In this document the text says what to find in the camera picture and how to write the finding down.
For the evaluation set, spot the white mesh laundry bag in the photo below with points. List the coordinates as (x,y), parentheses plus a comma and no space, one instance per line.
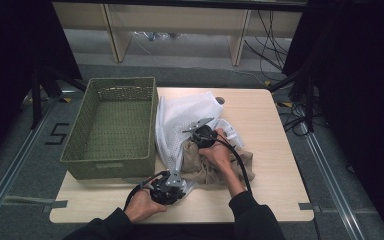
(176,116)

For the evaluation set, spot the clear plastic wrap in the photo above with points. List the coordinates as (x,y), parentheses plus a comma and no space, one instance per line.
(156,35)

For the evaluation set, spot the person's right hand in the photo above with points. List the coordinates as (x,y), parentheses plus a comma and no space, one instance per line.
(220,155)

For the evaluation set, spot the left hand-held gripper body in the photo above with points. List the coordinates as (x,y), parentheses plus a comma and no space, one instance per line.
(166,191)

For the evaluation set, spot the green woven basket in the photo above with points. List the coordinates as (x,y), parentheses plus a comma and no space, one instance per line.
(120,133)

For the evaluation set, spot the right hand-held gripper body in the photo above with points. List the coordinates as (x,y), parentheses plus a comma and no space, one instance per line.
(205,136)

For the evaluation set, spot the person's left hand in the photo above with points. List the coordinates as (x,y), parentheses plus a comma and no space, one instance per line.
(141,206)

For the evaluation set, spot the black curtain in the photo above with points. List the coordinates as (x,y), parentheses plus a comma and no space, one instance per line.
(10,66)
(363,100)

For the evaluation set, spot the black metal stand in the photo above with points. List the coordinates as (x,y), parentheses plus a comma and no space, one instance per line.
(36,100)
(309,100)

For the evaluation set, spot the metal floor rail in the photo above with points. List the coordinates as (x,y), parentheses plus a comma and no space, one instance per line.
(333,186)
(10,173)

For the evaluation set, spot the beige garment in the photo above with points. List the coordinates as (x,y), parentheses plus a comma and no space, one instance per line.
(193,165)

